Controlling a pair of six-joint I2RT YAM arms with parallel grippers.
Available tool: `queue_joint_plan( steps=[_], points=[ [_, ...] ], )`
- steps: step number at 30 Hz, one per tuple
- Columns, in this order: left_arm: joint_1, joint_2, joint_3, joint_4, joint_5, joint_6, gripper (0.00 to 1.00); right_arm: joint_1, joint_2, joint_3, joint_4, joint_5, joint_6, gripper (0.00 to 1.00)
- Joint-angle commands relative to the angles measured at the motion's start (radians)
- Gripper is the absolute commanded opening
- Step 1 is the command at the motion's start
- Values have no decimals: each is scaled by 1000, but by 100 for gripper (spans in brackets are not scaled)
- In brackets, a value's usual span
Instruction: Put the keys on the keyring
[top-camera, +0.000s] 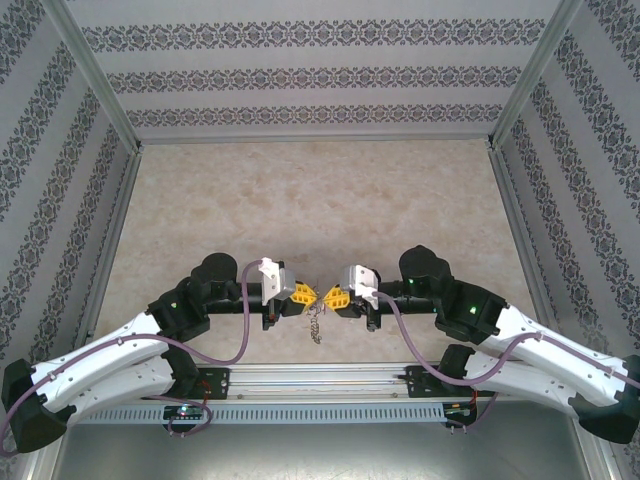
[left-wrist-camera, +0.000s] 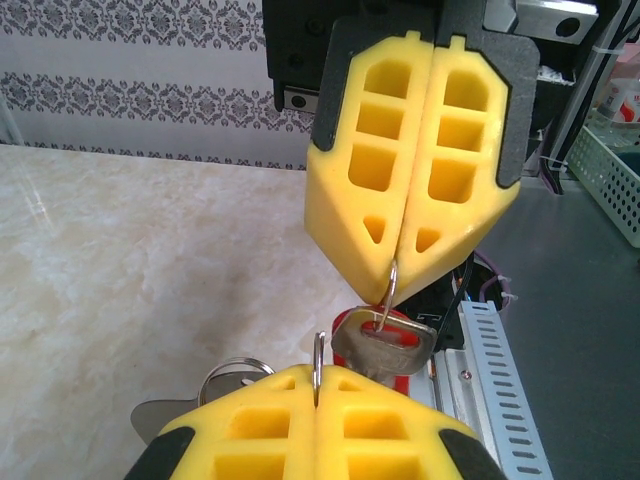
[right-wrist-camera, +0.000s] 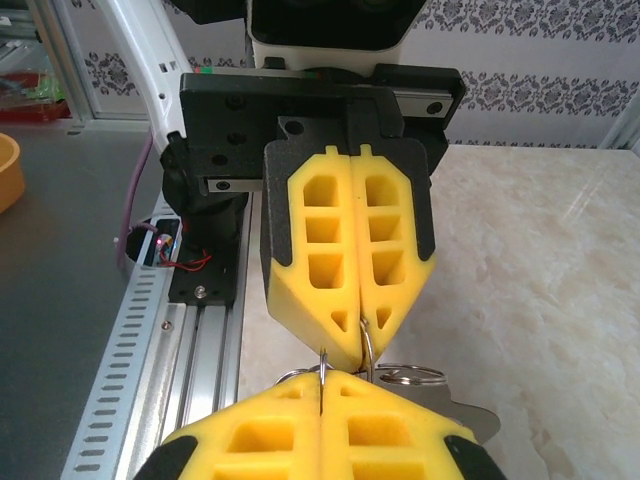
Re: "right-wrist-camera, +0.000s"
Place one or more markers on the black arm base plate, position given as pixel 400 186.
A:
pixel 210 290

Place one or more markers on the silver metal key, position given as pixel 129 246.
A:
pixel 465 417

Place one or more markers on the aluminium frame floor rail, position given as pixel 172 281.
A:
pixel 525 145

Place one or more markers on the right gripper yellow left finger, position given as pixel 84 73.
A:
pixel 240 450

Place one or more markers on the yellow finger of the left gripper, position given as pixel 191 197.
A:
pixel 415 240
pixel 285 240

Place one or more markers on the small circuit board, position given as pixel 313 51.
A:
pixel 162 245

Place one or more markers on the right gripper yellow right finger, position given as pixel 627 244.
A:
pixel 400 450

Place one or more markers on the orange plastic bowl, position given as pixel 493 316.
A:
pixel 10 175

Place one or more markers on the red plastic bin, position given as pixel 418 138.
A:
pixel 30 102

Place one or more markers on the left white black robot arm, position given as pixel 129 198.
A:
pixel 150 60

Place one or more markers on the aluminium frame post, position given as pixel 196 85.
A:
pixel 65 65
pixel 622 125

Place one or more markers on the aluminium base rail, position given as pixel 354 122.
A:
pixel 200 360

